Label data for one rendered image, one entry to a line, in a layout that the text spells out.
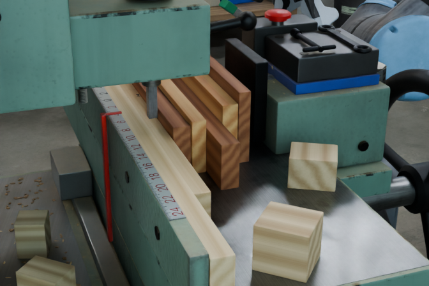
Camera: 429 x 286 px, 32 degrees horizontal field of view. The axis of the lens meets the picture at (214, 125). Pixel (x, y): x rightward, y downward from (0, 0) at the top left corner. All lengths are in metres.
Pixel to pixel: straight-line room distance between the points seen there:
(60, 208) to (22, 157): 2.00
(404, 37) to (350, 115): 0.51
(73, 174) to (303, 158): 0.29
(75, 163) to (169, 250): 0.34
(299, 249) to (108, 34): 0.25
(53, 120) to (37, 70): 2.56
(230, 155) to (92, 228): 0.20
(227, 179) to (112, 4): 0.19
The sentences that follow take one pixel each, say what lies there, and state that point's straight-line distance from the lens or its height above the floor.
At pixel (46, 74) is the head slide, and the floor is 1.03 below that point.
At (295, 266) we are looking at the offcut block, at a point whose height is 0.91.
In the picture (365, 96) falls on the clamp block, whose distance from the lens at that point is 0.81.
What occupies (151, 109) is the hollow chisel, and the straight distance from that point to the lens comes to 0.74.
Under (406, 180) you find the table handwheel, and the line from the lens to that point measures 0.92.
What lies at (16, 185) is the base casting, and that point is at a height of 0.80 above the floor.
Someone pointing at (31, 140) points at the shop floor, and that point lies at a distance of 3.03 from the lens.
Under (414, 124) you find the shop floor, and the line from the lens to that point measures 3.22.
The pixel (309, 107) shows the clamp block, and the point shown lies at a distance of 0.78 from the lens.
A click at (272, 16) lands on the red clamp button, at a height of 1.02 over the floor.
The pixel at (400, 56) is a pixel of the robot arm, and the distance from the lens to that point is 1.31.
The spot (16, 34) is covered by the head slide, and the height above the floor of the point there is 1.07.
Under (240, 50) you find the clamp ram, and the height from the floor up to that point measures 0.99.
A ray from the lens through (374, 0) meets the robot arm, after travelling 1.53.
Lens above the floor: 1.24
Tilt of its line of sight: 24 degrees down
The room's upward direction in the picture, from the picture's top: straight up
